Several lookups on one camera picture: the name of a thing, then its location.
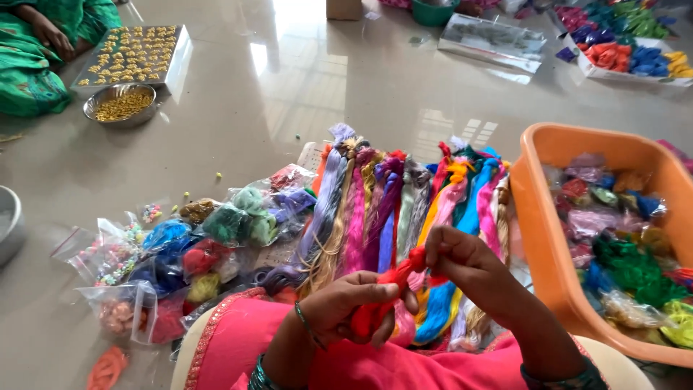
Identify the person's right hand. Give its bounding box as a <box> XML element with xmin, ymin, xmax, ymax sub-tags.
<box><xmin>424</xmin><ymin>226</ymin><xmax>522</xmax><ymax>327</ymax></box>

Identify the person's left hand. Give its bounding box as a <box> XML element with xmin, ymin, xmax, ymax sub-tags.
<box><xmin>300</xmin><ymin>270</ymin><xmax>421</xmax><ymax>349</ymax></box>

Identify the red thread skein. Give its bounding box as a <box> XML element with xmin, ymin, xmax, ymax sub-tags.
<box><xmin>351</xmin><ymin>246</ymin><xmax>451</xmax><ymax>340</ymax></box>

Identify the thin green wrist bangle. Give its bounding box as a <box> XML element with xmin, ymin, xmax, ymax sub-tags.
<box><xmin>294</xmin><ymin>300</ymin><xmax>327</xmax><ymax>351</ymax></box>

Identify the orange plastic tub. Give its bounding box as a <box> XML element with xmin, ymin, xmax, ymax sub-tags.
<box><xmin>509</xmin><ymin>122</ymin><xmax>693</xmax><ymax>370</ymax></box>

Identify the person's pink tunic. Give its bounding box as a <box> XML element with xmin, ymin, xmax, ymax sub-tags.
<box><xmin>183</xmin><ymin>287</ymin><xmax>614</xmax><ymax>390</ymax></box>

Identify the row of coloured thread skeins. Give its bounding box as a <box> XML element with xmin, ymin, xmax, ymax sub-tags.
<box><xmin>259</xmin><ymin>123</ymin><xmax>513</xmax><ymax>354</ymax></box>

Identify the heap of bagged threads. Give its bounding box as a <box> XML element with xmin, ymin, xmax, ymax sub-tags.
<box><xmin>543</xmin><ymin>152</ymin><xmax>693</xmax><ymax>348</ymax></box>

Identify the white perforated sheet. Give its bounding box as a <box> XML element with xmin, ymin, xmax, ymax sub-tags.
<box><xmin>296</xmin><ymin>141</ymin><xmax>327</xmax><ymax>172</ymax></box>

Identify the heap of clear thread bags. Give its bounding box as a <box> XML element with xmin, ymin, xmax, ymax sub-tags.
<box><xmin>51</xmin><ymin>164</ymin><xmax>320</xmax><ymax>347</ymax></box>

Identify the clear plastic wrapped packet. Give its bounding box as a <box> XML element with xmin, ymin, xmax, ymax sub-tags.
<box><xmin>437</xmin><ymin>13</ymin><xmax>548</xmax><ymax>75</ymax></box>

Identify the orange thread skein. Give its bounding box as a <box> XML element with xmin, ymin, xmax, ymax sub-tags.
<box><xmin>86</xmin><ymin>346</ymin><xmax>130</xmax><ymax>390</ymax></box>

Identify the white box of coloured threads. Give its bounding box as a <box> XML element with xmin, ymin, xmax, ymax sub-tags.
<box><xmin>562</xmin><ymin>32</ymin><xmax>693</xmax><ymax>88</ymax></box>

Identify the green plastic bowl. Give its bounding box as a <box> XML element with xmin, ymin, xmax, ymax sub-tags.
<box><xmin>411</xmin><ymin>0</ymin><xmax>462</xmax><ymax>28</ymax></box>

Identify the pile of coloured thread bundles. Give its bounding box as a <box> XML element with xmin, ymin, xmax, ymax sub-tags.
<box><xmin>551</xmin><ymin>0</ymin><xmax>679</xmax><ymax>43</ymax></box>

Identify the cardboard box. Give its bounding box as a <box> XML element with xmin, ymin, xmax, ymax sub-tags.
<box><xmin>326</xmin><ymin>0</ymin><xmax>364</xmax><ymax>21</ymax></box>

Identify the steel bowl of gold beads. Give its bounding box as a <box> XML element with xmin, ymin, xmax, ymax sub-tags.
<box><xmin>83</xmin><ymin>83</ymin><xmax>159</xmax><ymax>130</ymax></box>

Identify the tray of gold pieces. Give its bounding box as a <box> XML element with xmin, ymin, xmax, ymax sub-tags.
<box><xmin>70</xmin><ymin>24</ymin><xmax>193</xmax><ymax>99</ymax></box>

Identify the steel vessel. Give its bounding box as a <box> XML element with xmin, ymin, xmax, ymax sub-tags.
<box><xmin>0</xmin><ymin>185</ymin><xmax>27</xmax><ymax>267</ymax></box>

